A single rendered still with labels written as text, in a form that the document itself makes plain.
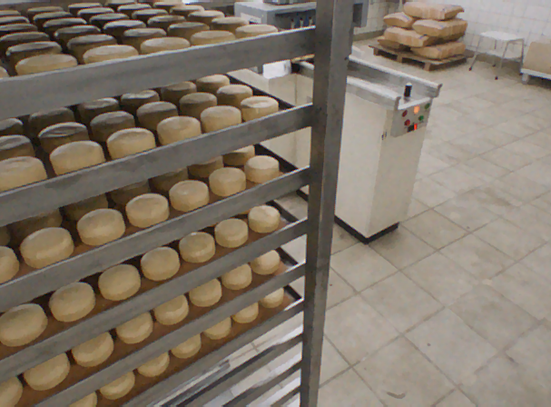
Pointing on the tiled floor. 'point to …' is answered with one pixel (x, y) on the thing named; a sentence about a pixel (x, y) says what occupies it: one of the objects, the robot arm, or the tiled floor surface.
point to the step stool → (502, 49)
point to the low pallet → (420, 57)
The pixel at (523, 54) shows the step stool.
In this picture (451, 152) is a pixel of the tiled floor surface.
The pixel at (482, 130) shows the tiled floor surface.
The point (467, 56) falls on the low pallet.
